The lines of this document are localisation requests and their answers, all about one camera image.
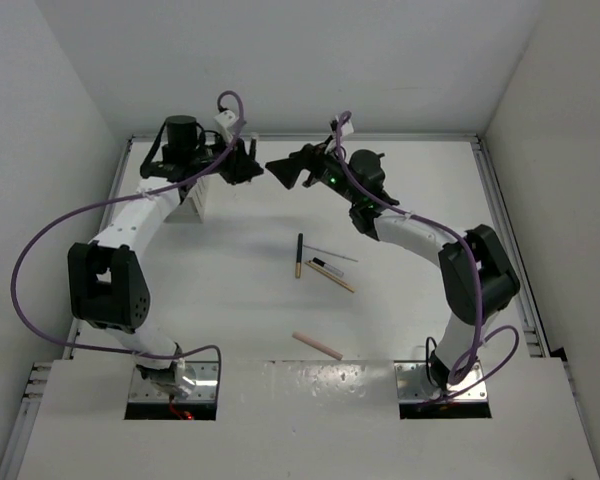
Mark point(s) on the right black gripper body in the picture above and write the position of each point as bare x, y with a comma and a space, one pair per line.
330, 172

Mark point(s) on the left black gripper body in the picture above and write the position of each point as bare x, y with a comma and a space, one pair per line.
199, 156

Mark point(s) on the pink makeup stick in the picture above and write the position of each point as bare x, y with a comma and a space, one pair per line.
317, 346

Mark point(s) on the black double ended concealer stick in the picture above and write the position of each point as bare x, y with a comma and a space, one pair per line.
254, 138

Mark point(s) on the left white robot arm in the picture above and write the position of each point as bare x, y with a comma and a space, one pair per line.
108, 289

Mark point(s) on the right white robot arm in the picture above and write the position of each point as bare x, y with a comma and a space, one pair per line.
478, 278

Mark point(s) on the gold makeup pencil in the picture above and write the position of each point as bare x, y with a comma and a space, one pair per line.
330, 276

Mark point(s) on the white slotted organizer box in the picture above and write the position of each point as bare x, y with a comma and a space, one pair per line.
192, 209

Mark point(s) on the dark green gold mascara tube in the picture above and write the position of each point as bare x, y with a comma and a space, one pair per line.
299, 256

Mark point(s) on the thin clear silver stick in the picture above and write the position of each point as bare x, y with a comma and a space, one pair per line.
331, 254

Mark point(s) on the black white eyeliner pen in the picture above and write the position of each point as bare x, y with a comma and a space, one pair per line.
328, 267

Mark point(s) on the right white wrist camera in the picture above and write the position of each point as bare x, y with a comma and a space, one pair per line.
341, 127

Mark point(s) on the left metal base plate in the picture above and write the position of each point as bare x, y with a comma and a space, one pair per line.
200, 382

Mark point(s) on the metal base plate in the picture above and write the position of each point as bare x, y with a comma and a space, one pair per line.
413, 386
200, 382

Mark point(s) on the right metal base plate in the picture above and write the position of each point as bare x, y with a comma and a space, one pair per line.
413, 386

